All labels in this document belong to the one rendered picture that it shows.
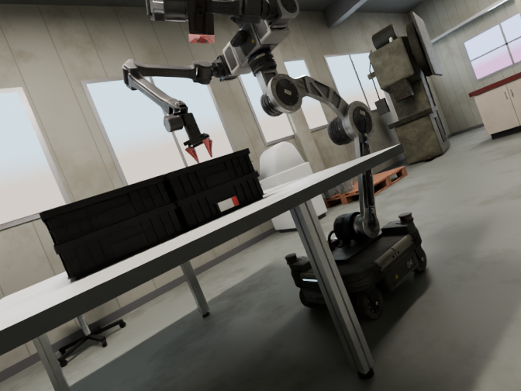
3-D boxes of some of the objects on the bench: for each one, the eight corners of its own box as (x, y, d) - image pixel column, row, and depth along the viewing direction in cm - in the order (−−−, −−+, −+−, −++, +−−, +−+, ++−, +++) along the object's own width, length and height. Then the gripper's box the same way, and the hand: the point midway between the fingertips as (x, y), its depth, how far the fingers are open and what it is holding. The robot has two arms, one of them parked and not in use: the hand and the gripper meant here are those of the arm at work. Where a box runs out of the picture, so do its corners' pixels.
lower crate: (167, 235, 139) (156, 211, 138) (188, 231, 113) (175, 201, 113) (69, 278, 117) (56, 249, 116) (68, 283, 92) (53, 247, 91)
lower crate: (238, 205, 160) (229, 184, 160) (269, 195, 135) (259, 170, 135) (167, 235, 139) (156, 211, 138) (188, 231, 113) (176, 201, 113)
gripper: (205, 122, 131) (219, 155, 131) (183, 132, 133) (197, 165, 133) (198, 119, 124) (213, 154, 125) (176, 130, 126) (191, 165, 127)
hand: (204, 158), depth 129 cm, fingers open, 6 cm apart
